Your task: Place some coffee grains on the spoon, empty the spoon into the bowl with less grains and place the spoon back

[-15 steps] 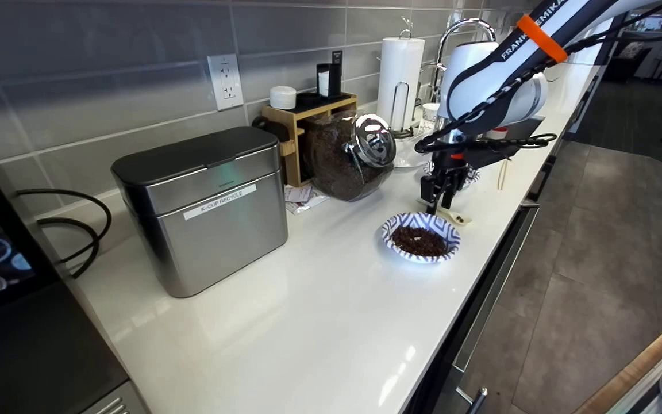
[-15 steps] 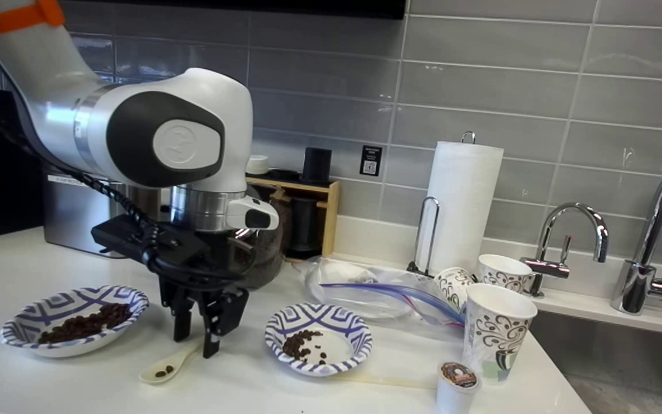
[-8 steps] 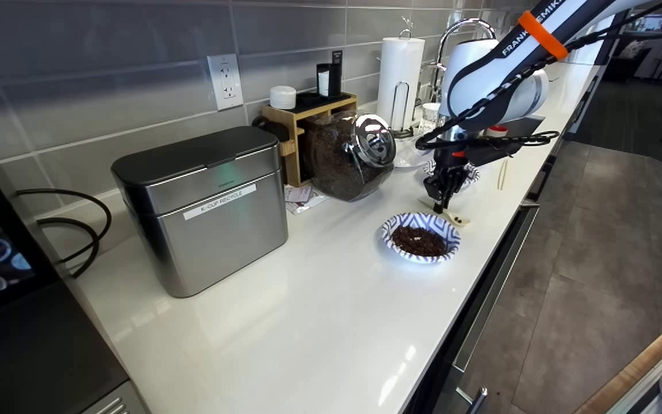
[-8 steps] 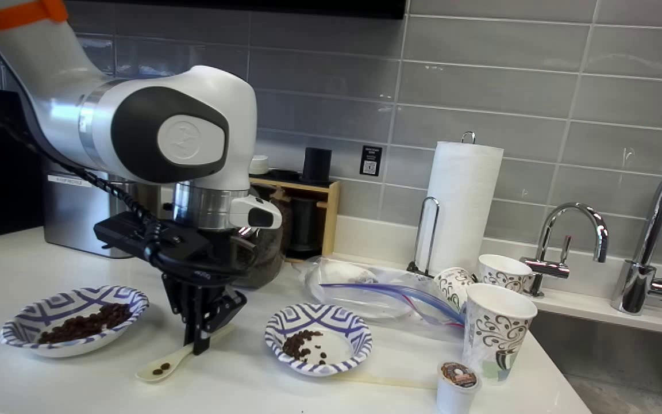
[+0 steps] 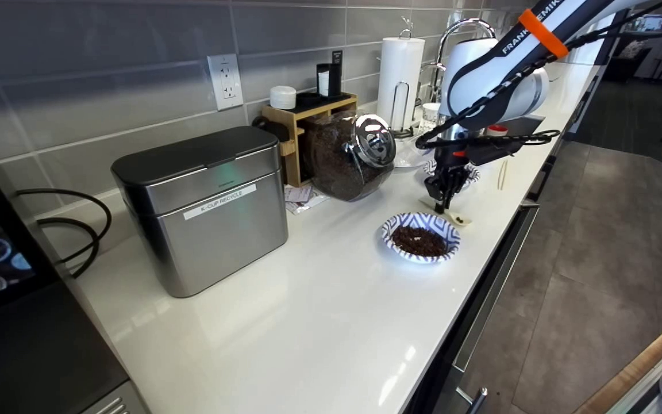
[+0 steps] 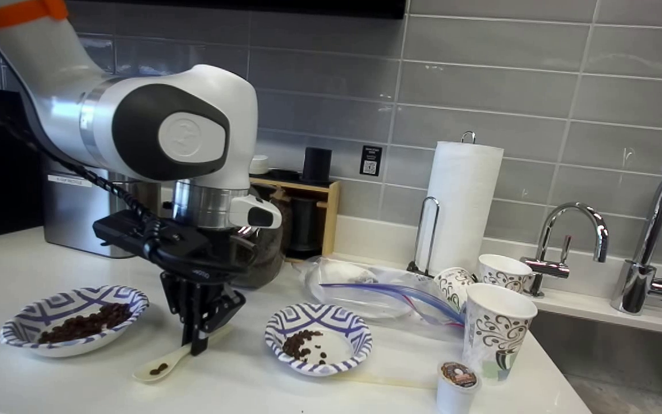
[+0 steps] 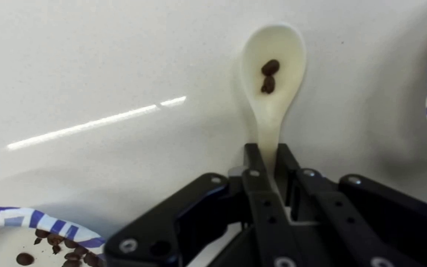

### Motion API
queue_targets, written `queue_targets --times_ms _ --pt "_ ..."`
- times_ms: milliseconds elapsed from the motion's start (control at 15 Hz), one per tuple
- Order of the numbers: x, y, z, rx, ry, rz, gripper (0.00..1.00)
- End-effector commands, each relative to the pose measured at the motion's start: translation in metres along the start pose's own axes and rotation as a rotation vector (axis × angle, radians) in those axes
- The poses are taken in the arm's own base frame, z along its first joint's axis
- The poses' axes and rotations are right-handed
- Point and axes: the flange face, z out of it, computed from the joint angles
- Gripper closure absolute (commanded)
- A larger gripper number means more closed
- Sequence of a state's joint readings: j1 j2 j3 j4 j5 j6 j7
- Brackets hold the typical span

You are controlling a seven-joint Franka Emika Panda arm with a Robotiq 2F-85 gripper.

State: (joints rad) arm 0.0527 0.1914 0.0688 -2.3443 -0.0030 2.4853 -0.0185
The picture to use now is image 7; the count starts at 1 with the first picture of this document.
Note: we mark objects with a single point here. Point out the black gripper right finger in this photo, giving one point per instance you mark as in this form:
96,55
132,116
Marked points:
370,227

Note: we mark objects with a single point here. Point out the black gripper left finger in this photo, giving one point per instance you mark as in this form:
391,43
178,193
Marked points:
198,217

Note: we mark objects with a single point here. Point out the cream plastic spoon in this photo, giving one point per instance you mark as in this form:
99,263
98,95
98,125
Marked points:
273,113

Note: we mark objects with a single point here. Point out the pair of coffee beans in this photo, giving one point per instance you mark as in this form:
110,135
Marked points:
270,67

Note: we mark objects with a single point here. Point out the few scattered coffee beans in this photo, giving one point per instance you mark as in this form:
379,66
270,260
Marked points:
24,258

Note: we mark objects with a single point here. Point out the blue patterned bowl few beans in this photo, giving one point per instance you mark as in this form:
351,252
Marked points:
6,217

